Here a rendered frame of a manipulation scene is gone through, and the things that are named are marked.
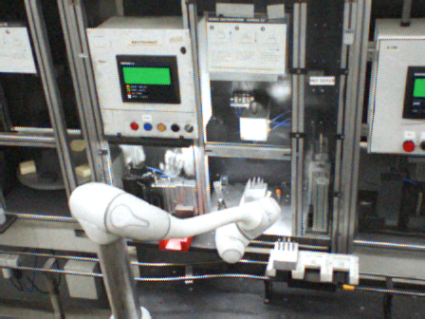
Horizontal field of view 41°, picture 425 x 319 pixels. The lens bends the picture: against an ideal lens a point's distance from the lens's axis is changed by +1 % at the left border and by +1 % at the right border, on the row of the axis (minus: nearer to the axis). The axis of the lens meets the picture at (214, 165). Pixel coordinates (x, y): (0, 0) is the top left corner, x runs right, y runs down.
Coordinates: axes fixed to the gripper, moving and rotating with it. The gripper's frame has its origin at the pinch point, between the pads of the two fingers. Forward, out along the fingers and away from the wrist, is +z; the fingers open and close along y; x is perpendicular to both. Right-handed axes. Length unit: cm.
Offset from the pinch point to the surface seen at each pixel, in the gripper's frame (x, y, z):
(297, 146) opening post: -35.4, 17.9, -4.7
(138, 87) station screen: 23, 51, 13
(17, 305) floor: 139, -98, 72
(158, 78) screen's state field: 13, 54, 10
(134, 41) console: 19, 69, 16
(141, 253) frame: 47, -48, 32
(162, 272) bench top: 35, -40, 4
